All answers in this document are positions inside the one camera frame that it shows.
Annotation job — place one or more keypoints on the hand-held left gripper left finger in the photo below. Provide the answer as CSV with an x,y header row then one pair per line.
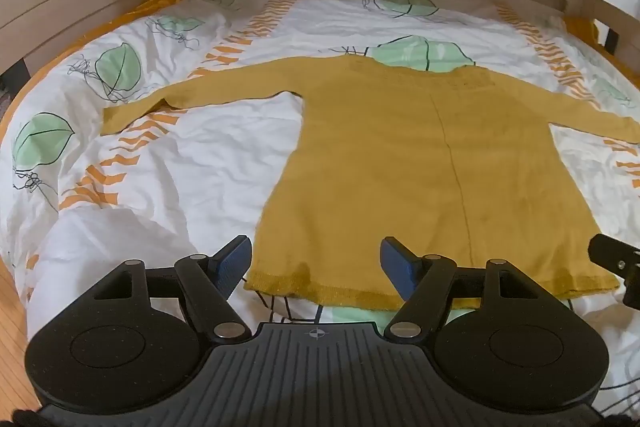
x,y
234,264

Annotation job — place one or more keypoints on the white leaf-print blanket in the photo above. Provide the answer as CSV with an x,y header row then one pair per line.
x,y
200,167

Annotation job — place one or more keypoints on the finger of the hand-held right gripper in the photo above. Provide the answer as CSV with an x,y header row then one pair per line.
x,y
612,257

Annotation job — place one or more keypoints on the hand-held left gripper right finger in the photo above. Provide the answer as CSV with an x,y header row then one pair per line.
x,y
397,264

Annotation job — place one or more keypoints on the yellow knit sweater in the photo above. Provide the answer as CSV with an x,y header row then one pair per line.
x,y
400,157

